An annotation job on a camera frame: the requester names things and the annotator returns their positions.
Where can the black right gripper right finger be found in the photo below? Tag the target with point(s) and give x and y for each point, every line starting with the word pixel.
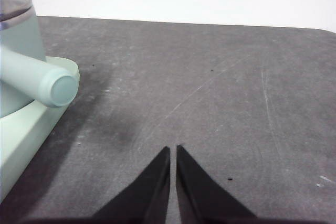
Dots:
pixel 199 200

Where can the mint green breakfast machine base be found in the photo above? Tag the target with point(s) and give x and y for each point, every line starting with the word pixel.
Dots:
pixel 21 134

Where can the glass lid with green knob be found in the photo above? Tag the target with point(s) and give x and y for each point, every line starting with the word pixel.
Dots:
pixel 13 3

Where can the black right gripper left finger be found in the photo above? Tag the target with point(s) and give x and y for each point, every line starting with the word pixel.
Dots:
pixel 147 200

